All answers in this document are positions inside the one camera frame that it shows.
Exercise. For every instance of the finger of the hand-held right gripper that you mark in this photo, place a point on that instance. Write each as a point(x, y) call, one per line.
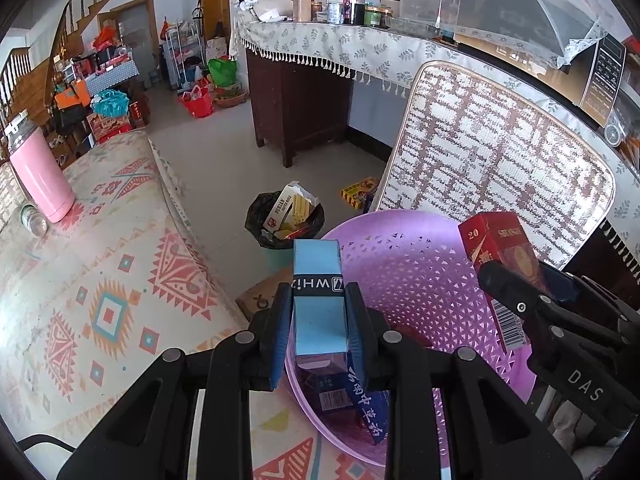
point(510, 290)
point(557, 282)

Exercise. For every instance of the purple plastic basket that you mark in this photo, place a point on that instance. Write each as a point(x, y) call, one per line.
point(425, 300)

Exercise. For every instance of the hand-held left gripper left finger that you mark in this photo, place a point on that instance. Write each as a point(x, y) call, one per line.
point(277, 350)

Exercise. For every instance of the green bag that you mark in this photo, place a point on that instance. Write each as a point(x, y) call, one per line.
point(222, 72)

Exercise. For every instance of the wooden canister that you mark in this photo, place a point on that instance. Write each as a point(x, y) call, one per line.
point(302, 10)

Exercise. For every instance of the light blue small box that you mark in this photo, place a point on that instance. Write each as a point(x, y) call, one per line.
point(317, 320)

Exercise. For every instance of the dark red carton box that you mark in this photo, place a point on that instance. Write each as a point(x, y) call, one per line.
point(500, 240)

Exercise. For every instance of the dark wooden sideboard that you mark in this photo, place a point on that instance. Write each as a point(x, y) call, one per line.
point(295, 105)

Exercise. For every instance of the checkered cloth side table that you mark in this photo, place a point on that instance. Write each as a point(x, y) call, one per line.
point(110, 74)

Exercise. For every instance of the red shopping basket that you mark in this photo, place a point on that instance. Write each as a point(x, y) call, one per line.
point(197, 102)

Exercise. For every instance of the teal bag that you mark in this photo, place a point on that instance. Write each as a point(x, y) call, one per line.
point(111, 103)

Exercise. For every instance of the metal storage rack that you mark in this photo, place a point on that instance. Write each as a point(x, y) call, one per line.
point(182, 55)

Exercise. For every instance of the wooden staircase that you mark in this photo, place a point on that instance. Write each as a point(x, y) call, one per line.
point(45, 50)

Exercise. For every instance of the pink thermos flask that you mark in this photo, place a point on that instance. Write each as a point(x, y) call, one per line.
point(42, 175)

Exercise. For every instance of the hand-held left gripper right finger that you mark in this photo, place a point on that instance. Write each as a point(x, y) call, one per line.
point(356, 350)

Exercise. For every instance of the orange bag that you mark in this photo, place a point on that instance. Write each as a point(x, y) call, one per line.
point(72, 96)

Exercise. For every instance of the trash bin with black bag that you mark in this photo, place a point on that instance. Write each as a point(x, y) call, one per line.
point(270, 240)

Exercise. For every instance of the microwave oven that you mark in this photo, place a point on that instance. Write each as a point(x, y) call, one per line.
point(602, 80)

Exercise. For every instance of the dark blue packet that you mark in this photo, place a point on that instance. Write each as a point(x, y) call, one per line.
point(370, 410)

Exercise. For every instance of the small glass jar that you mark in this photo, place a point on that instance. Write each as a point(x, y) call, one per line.
point(35, 221)

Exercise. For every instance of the brown cardboard box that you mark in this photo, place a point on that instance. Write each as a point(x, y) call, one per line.
point(262, 297)

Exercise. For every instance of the yellow box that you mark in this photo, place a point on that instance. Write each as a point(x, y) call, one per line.
point(360, 192)

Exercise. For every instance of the leaf print tasselled cloth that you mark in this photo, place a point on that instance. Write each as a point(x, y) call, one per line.
point(350, 45)

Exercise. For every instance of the white plush toy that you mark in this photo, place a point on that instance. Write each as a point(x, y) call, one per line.
point(247, 2)

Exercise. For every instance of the mesh food cover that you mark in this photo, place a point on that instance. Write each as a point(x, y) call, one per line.
point(500, 5)

